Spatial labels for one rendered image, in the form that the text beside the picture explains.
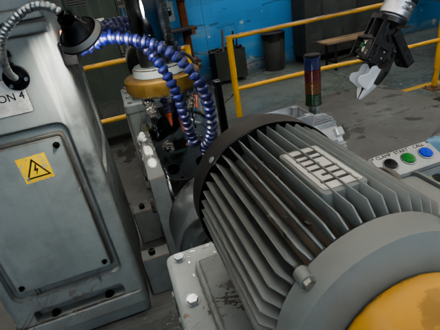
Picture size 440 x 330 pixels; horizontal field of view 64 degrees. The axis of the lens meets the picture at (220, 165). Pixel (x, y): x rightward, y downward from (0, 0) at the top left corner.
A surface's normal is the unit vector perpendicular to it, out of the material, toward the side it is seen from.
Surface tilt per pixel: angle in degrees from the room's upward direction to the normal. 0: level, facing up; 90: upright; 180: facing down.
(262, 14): 90
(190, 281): 0
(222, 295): 0
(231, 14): 90
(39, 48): 90
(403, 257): 70
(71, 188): 90
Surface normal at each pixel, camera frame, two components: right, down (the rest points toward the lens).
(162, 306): -0.15, -0.87
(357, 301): 0.20, 0.32
